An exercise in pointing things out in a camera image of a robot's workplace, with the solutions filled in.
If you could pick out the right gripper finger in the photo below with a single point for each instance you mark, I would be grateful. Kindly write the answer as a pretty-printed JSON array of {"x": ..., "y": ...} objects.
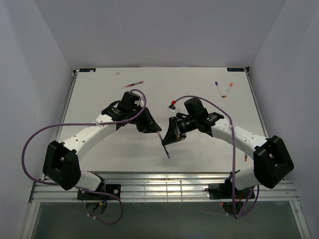
[
  {"x": 170, "y": 136},
  {"x": 179, "y": 135}
]

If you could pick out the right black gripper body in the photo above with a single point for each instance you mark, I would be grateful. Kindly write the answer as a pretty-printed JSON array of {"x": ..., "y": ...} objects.
[{"x": 182, "y": 125}]

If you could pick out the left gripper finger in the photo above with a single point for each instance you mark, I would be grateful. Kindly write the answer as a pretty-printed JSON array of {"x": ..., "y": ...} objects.
[
  {"x": 149, "y": 119},
  {"x": 149, "y": 129}
]

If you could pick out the purple gel pen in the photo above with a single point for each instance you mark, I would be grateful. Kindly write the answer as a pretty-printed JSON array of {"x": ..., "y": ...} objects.
[{"x": 165, "y": 149}]

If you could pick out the red gel pen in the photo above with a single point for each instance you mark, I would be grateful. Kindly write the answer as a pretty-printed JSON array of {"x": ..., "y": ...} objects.
[{"x": 132, "y": 84}]

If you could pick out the blue capped white marker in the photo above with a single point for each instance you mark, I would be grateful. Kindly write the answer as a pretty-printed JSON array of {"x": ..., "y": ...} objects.
[{"x": 219, "y": 90}]

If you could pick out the orange capped white marker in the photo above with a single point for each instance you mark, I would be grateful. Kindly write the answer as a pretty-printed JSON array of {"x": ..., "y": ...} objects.
[{"x": 228, "y": 90}]

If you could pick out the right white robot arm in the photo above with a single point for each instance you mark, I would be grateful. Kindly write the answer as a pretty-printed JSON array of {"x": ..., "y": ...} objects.
[{"x": 271, "y": 159}]

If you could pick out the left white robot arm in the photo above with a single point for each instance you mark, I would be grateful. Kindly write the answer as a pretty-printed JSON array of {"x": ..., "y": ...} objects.
[{"x": 62, "y": 160}]

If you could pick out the right blue corner label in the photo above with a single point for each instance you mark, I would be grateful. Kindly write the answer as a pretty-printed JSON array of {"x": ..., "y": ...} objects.
[{"x": 235, "y": 69}]

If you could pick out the blue corner label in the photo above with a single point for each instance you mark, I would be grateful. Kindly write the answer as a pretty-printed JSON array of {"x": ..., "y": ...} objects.
[
  {"x": 235, "y": 69},
  {"x": 89, "y": 70}
]

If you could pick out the left blue corner label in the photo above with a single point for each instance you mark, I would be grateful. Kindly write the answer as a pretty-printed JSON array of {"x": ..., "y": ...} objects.
[{"x": 89, "y": 70}]

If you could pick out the aluminium rail frame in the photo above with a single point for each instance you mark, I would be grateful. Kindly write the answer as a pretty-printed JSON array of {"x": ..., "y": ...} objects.
[{"x": 137, "y": 160}]

